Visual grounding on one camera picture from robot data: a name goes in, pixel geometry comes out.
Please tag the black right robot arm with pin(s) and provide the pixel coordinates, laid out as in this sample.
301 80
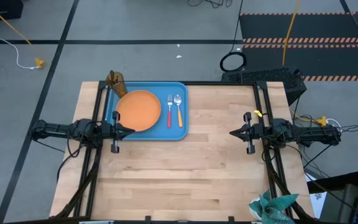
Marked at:
309 133

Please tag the orange plate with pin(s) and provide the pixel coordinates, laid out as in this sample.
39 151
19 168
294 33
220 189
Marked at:
138 110

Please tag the black aluminium table frame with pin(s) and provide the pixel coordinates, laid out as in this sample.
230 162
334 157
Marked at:
222 83

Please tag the white paper sheet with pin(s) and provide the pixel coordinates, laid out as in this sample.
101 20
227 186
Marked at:
319 202

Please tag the blue plastic tray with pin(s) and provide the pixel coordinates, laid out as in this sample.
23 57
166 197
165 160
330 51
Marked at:
172 133

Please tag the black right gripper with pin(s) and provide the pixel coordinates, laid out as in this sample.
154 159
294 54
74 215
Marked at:
249 147

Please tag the yellow power plug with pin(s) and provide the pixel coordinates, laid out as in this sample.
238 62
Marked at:
322 120

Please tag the yellow paper tag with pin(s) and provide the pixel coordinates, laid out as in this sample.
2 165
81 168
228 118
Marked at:
257 113

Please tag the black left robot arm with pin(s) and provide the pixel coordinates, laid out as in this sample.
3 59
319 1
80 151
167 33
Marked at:
57 129

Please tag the black computer box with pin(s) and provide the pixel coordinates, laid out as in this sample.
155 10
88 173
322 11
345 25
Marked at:
266 76

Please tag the green plant in white pot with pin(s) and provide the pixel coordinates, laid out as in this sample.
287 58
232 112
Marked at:
272 208

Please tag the grey computer desk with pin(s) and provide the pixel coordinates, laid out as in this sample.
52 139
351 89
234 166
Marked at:
337 205

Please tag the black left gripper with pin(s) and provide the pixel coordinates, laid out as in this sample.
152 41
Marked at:
115 146

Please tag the black floor box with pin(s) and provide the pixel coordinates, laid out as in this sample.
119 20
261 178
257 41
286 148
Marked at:
2 9

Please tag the black hazard-striped floor mat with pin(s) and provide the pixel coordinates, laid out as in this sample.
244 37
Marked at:
322 59

